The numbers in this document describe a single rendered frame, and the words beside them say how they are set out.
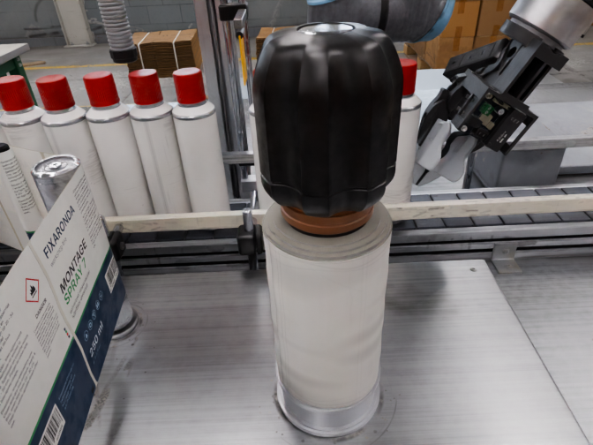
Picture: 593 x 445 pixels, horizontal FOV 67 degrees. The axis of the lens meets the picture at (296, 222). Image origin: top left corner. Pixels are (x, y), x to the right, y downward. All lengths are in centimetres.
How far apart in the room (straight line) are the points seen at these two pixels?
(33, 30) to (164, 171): 630
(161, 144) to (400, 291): 33
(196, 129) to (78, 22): 600
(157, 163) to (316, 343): 35
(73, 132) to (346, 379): 42
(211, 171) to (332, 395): 33
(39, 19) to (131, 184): 620
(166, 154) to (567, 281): 53
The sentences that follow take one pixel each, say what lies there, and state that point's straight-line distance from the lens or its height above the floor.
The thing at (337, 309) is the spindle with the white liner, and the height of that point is 102.
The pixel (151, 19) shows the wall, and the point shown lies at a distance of 626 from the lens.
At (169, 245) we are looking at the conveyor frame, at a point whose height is 88.
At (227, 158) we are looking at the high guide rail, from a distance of 63.
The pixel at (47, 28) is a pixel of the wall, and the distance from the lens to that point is 677.
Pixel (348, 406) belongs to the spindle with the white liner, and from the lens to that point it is 37.
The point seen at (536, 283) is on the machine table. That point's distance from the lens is 65.
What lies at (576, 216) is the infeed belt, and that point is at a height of 88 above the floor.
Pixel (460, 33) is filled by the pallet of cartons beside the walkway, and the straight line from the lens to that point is 393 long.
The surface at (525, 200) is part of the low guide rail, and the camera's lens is 64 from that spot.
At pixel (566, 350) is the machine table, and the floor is 83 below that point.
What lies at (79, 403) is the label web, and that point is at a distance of 39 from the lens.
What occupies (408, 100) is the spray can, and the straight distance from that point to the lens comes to 55.
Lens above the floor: 123
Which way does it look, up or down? 34 degrees down
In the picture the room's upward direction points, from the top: 3 degrees counter-clockwise
